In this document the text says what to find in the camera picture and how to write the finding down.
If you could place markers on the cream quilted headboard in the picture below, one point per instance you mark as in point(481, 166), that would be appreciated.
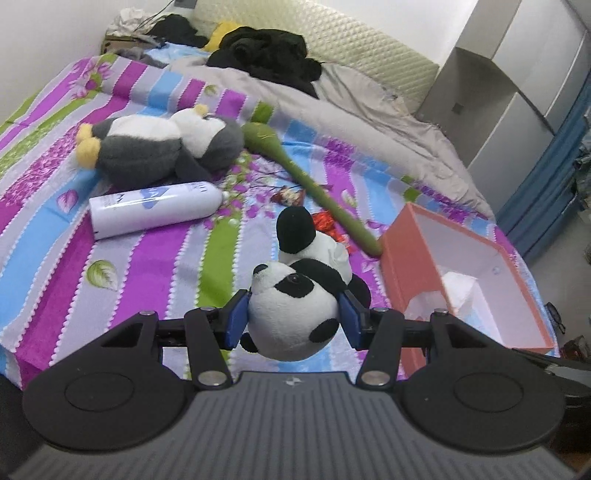
point(333, 37)

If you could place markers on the grey wardrobe cabinet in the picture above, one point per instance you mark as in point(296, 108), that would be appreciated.
point(506, 90)

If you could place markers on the white tissue paper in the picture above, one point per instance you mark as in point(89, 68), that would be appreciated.
point(456, 298)

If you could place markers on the green plush massage stick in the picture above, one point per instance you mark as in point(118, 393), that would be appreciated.
point(261, 139)

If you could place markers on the white spray bottle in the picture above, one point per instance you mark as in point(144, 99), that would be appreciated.
point(132, 211)

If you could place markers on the red foil candy wrapper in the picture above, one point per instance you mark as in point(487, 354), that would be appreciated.
point(325, 223)

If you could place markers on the black clothes pile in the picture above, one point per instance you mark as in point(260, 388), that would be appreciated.
point(271, 55)

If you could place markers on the grey white penguin plush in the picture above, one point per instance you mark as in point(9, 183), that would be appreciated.
point(138, 151)

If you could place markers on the small panda plush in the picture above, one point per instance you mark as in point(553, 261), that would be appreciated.
point(294, 307)

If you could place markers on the pink cardboard box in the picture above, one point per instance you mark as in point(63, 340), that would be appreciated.
point(430, 262)

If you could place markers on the grey duvet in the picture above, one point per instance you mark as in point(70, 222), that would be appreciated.
point(356, 109)

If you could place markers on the cardboard box bedside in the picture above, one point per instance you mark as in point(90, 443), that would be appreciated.
point(113, 43)

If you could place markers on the striped colourful bed sheet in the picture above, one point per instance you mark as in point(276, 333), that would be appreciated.
point(61, 288)

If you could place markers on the white clothes heap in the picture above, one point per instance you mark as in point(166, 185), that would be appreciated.
point(131, 21)

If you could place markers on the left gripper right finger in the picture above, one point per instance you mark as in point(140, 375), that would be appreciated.
point(380, 333)

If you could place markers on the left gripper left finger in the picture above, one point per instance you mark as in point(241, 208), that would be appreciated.
point(209, 332)

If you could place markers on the yellow pillow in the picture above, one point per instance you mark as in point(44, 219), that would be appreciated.
point(218, 33)

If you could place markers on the brown cartoon candy wrapper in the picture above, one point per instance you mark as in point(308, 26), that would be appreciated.
point(288, 196)

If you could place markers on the blue curtain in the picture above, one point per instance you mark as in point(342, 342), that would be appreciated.
point(546, 201)

